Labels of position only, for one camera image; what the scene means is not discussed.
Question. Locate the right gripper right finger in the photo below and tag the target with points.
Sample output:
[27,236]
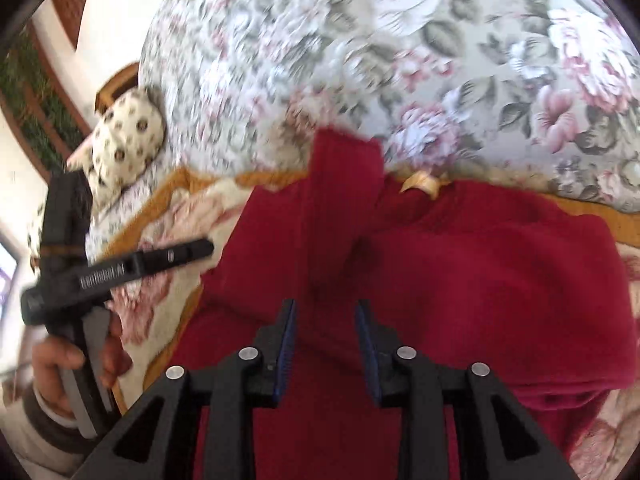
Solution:
[455,424]

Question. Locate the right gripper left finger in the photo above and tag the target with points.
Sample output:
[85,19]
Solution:
[202,420]

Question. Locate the dark red sweater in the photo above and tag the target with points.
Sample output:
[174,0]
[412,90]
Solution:
[477,274]

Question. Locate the grey left sleeve forearm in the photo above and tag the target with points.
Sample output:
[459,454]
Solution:
[47,445]

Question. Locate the person's left hand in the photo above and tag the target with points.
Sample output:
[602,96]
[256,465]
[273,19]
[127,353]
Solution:
[54,354]

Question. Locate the orange floral plush blanket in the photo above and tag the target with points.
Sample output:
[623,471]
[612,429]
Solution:
[155,312]

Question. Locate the cream medallion pillow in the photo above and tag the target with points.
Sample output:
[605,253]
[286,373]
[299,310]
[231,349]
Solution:
[126,140]

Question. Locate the wooden headboard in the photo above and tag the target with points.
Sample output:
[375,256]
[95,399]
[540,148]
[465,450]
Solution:
[123,81]

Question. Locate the grey floral bedspread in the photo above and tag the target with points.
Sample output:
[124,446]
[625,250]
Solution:
[540,94]

